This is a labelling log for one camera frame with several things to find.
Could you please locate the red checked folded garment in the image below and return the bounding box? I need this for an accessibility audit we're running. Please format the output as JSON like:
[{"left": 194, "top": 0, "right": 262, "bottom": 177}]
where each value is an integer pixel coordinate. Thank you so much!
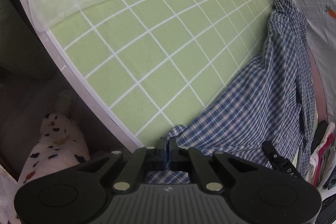
[{"left": 313, "top": 133, "right": 334, "bottom": 186}]

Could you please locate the green grid cutting mat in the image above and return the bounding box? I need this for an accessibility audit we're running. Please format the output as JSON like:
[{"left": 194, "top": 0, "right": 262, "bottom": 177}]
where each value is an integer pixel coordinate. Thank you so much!
[{"left": 21, "top": 0, "right": 273, "bottom": 151}]

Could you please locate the white shoe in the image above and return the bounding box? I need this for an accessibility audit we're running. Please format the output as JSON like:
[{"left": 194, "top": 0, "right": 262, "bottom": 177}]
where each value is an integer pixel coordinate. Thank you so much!
[{"left": 54, "top": 89, "right": 77, "bottom": 116}]

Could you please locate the white spotted fuzzy trouser leg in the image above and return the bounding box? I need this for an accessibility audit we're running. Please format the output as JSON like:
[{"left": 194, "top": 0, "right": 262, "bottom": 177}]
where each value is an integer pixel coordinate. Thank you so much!
[{"left": 18, "top": 112, "right": 91, "bottom": 187}]

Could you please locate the white folded garment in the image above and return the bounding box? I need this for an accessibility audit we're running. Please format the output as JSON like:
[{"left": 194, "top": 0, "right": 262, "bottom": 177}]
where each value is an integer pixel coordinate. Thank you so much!
[{"left": 306, "top": 121, "right": 335, "bottom": 189}]

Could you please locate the blue plaid shirt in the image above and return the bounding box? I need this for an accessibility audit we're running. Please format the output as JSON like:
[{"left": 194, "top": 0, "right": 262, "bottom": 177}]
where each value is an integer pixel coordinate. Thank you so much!
[{"left": 146, "top": 0, "right": 317, "bottom": 185}]

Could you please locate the black folded garment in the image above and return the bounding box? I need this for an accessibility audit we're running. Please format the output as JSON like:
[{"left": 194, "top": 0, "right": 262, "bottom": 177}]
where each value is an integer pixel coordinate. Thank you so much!
[{"left": 311, "top": 121, "right": 329, "bottom": 153}]

